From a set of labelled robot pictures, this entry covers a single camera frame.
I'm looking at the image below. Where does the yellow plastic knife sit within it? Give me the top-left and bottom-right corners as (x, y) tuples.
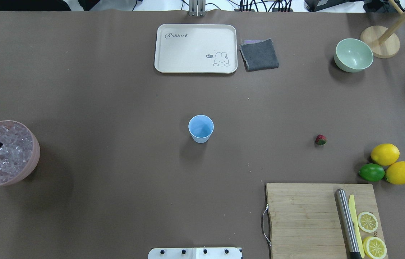
(348, 195), (365, 259)

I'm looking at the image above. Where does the wooden glass drying stand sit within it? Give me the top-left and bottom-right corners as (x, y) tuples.
(360, 0), (405, 59)

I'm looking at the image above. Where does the green lime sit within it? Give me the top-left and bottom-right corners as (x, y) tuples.
(358, 163), (385, 182)

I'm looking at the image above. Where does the mint green bowl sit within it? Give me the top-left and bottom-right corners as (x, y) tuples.
(333, 38), (374, 73)

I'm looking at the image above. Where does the lemon half slice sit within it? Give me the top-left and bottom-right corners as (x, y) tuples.
(362, 236), (387, 259)
(357, 212), (379, 233)

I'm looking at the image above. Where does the red strawberry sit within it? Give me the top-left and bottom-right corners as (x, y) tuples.
(314, 134), (327, 146)

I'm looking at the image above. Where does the pink bowl of ice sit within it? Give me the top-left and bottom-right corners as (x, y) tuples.
(0, 120), (40, 186)

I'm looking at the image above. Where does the aluminium frame post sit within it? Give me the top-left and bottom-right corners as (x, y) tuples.
(188, 0), (207, 17)

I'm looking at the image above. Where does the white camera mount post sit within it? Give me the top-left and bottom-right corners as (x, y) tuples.
(148, 247), (243, 259)

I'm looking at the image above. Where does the yellow lemon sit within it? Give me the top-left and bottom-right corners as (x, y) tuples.
(370, 143), (400, 166)
(385, 161), (405, 185)

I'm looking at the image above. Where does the wooden cutting board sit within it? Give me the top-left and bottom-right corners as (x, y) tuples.
(265, 183), (380, 259)

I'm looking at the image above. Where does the light blue plastic cup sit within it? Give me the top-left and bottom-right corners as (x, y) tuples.
(188, 114), (214, 143)

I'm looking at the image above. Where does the grey folded cloth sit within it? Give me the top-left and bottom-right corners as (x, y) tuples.
(239, 38), (279, 72)

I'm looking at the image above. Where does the cream rabbit tray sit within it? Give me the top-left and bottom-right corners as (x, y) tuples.
(154, 24), (238, 74)

